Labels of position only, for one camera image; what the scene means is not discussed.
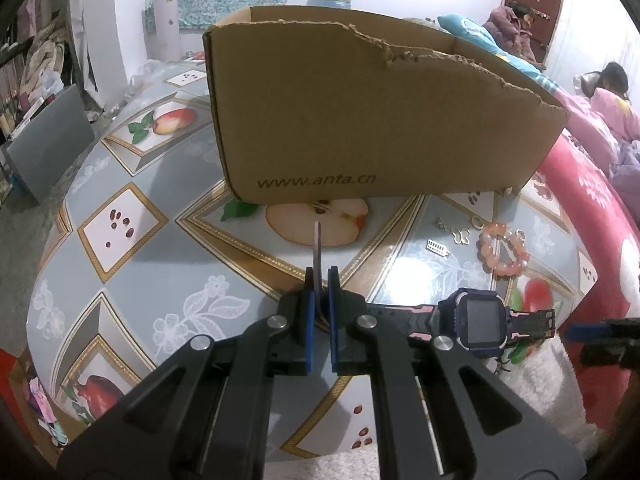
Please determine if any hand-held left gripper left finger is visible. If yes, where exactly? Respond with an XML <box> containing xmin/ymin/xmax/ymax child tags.
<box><xmin>57</xmin><ymin>275</ymin><xmax>321</xmax><ymax>480</ymax></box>

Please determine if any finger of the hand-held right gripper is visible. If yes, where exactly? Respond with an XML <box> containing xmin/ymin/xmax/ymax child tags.
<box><xmin>564</xmin><ymin>317</ymin><xmax>640</xmax><ymax>342</ymax></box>
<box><xmin>579</xmin><ymin>341</ymin><xmax>632</xmax><ymax>368</ymax></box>

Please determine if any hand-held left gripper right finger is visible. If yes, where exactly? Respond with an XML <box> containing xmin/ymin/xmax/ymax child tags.
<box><xmin>327</xmin><ymin>266</ymin><xmax>588</xmax><ymax>480</ymax></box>

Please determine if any thin brown strip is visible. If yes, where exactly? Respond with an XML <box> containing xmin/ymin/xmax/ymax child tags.
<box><xmin>310</xmin><ymin>220</ymin><xmax>325</xmax><ymax>297</ymax></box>

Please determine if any purple smart watch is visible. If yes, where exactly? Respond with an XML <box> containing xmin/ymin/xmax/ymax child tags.
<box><xmin>367</xmin><ymin>287</ymin><xmax>557</xmax><ymax>358</ymax></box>

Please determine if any pink bead bracelet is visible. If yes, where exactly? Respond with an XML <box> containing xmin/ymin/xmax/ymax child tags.
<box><xmin>477</xmin><ymin>222</ymin><xmax>531</xmax><ymax>277</ymax></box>

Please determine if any brown cardboard box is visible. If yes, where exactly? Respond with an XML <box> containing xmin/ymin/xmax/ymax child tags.
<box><xmin>202</xmin><ymin>5</ymin><xmax>571</xmax><ymax>206</ymax></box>

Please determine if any white fluffy towel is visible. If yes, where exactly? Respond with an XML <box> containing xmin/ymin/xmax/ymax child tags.
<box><xmin>495</xmin><ymin>345</ymin><xmax>608</xmax><ymax>461</ymax></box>

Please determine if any red floral blanket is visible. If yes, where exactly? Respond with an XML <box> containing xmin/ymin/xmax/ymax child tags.
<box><xmin>537</xmin><ymin>130</ymin><xmax>640</xmax><ymax>436</ymax></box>

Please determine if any fruit printed tablecloth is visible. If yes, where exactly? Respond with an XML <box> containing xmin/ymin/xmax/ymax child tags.
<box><xmin>27</xmin><ymin>57</ymin><xmax>601</xmax><ymax>461</ymax></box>

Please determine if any lilac cloth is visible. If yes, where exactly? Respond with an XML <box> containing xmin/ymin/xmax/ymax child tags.
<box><xmin>606</xmin><ymin>139</ymin><xmax>640</xmax><ymax>188</ymax></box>

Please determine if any pink quilt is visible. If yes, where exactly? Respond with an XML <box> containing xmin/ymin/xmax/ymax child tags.
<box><xmin>550</xmin><ymin>85</ymin><xmax>640</xmax><ymax>173</ymax></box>

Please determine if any grey board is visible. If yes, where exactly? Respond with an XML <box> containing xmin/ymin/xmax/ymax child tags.
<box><xmin>5</xmin><ymin>84</ymin><xmax>97</xmax><ymax>206</ymax></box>

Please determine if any teal pillow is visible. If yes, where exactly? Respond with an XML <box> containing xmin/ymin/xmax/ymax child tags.
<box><xmin>437</xmin><ymin>14</ymin><xmax>556</xmax><ymax>91</ymax></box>

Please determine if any white tall column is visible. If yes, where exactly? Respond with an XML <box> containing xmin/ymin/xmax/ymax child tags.
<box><xmin>152</xmin><ymin>0</ymin><xmax>179</xmax><ymax>62</ymax></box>

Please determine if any clothes rack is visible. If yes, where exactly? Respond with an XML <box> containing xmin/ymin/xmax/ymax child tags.
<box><xmin>0</xmin><ymin>0</ymin><xmax>77</xmax><ymax>128</ymax></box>

